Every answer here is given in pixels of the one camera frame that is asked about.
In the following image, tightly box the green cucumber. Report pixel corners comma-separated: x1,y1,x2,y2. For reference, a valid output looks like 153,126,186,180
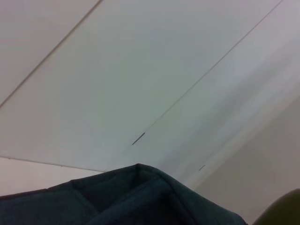
252,188,300,225

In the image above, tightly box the dark teal insulated lunch bag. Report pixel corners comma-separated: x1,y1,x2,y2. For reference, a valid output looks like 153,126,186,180
0,163,249,225

